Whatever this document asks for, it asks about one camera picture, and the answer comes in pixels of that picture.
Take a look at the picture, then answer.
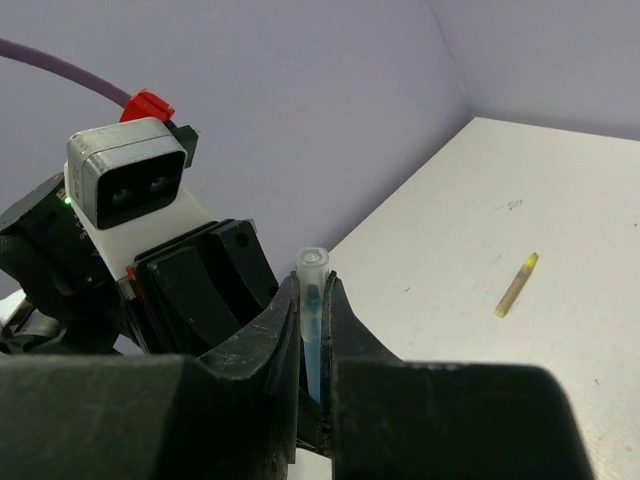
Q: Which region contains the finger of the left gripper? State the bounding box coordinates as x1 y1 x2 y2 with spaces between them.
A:
134 219 278 355

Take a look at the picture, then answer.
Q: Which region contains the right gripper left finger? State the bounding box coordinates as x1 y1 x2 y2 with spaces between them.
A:
200 274 300 460

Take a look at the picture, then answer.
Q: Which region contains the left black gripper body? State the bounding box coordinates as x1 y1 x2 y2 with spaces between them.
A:
1 174 148 355

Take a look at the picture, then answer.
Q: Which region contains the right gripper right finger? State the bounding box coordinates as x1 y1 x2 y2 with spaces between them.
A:
319 271 402 458

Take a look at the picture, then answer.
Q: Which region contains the clear pen cap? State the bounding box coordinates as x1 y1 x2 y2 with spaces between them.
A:
296 247 330 343

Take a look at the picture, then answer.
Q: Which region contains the yellow highlighter pen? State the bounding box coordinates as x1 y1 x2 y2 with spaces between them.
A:
495 252 539 318

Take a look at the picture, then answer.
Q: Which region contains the blue highlighter pen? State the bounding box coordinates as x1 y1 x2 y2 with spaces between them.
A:
300 284 322 404

